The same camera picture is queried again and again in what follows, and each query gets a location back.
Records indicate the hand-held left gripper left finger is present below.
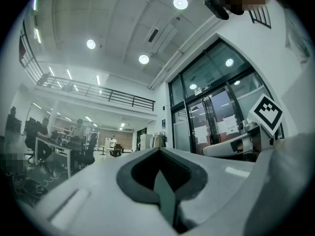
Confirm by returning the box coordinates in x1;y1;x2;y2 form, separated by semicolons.
116;147;161;205

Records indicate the white paper notice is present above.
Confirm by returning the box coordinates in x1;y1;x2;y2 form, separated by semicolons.
194;125;208;145
216;114;240;135

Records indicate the black balcony railing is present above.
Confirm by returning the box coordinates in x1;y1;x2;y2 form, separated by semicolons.
19;21;156;112

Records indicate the red banner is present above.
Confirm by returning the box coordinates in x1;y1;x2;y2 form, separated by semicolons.
19;37;27;60

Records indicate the black-framed glass entrance door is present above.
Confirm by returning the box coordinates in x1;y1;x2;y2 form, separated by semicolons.
168;38;285;154

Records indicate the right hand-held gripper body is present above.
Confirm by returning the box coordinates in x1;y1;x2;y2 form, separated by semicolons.
203;93;284;158

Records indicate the black head-mounted camera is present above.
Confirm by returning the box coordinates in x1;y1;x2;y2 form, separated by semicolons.
204;0;230;21

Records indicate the tangle of black cables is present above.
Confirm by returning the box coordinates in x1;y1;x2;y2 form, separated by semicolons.
3;172;49;207

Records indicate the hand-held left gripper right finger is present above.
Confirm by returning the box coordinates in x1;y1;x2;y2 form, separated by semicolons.
159;147;209;202

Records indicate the white ceiling air conditioner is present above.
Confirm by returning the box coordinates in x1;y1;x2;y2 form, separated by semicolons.
147;16;178;54

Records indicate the clothes rack with garments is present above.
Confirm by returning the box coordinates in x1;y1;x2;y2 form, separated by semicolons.
149;131;168;149

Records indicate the group of strip ceiling lights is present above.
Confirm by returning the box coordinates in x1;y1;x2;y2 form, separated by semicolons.
31;66;128;131

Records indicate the person's white shirt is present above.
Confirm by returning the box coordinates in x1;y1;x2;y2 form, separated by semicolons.
218;0;315;142

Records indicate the white floor cable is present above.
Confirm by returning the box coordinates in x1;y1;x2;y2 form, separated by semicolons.
42;170;68;184

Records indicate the white desk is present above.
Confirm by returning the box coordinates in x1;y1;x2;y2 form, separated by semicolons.
34;134;87;178

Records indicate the black equipment stack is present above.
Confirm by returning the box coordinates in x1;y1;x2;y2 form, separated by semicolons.
6;106;22;133

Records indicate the white cabinet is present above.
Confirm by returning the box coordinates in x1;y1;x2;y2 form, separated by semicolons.
139;133;153;151

